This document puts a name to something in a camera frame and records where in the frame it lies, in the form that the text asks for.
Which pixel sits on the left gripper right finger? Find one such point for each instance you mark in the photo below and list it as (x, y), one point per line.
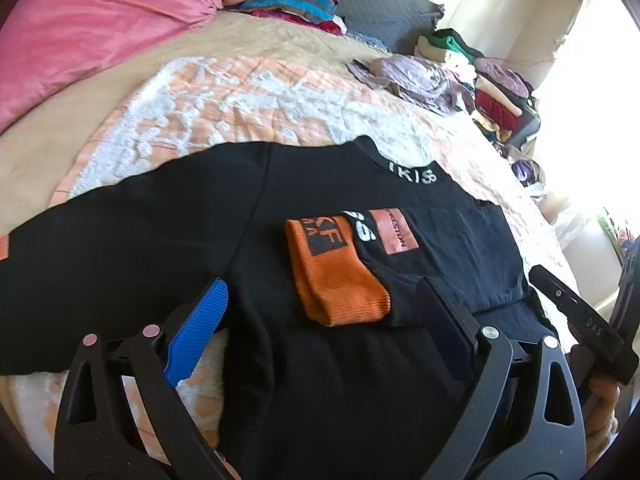
(521, 417)

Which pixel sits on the beige bed sheet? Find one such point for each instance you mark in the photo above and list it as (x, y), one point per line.
(38, 150)

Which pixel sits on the black sock orange patch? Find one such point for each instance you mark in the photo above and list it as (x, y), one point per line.
(390, 249)

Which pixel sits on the black KISS shirt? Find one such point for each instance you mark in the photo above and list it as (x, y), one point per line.
(301, 400)

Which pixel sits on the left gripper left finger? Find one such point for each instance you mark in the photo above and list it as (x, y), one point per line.
(96, 436)

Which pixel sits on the peach white patterned blanket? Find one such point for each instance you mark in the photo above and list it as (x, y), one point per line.
(194, 104)

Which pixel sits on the striped folded clothes pile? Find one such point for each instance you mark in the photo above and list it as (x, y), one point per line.
(319, 14)

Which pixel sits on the stacked folded clothes pile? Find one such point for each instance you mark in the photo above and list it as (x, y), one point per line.
(505, 105)

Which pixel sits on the lilac crumpled garment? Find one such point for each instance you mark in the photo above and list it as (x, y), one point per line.
(416, 80)

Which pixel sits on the bag of clothes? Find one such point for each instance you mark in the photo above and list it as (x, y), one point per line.
(527, 171)

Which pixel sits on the pink duvet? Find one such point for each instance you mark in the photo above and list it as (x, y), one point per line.
(46, 45)

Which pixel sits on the orange and black sock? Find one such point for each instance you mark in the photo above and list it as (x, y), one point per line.
(335, 286)

